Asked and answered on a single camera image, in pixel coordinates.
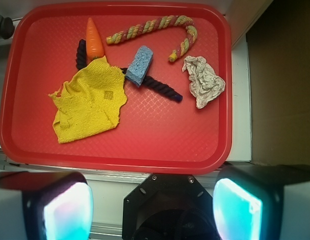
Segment red plastic tray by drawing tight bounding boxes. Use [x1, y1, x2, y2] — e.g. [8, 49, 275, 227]
[0, 2, 233, 175]

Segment dark purple rope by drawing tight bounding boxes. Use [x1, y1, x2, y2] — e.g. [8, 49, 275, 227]
[74, 38, 183, 104]

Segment yellow cloth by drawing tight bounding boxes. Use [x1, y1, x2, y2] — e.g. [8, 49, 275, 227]
[49, 57, 127, 144]

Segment multicolour twisted rope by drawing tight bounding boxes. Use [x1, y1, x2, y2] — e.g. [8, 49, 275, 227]
[105, 15, 198, 63]

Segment orange toy carrot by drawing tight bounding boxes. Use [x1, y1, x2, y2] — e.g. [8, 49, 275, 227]
[86, 17, 105, 60]

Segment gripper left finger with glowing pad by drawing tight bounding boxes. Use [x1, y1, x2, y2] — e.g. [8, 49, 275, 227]
[0, 171, 94, 240]

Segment crumpled white paper towel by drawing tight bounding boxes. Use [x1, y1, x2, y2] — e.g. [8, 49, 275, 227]
[182, 55, 226, 109]

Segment black knob at corner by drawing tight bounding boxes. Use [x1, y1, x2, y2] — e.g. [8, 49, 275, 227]
[0, 15, 15, 40]

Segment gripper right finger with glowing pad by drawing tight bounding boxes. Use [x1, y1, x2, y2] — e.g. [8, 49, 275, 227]
[213, 164, 310, 240]

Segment blue sponge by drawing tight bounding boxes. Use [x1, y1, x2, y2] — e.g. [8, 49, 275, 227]
[125, 45, 154, 87]

